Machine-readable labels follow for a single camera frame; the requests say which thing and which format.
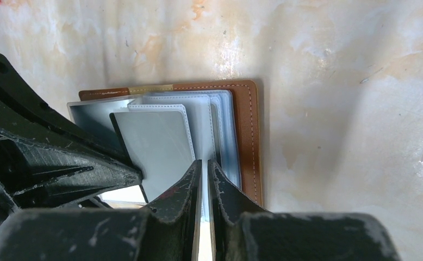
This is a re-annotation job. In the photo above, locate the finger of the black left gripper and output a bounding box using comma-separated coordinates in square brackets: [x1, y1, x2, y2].
[0, 54, 141, 209]

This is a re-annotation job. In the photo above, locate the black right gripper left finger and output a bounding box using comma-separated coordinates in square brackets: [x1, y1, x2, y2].
[0, 160, 202, 260]

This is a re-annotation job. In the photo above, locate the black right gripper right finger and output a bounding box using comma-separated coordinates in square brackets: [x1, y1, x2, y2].
[208, 160, 400, 260]

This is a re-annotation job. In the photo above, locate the black VIP credit card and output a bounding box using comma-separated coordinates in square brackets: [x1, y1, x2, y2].
[110, 104, 196, 202]

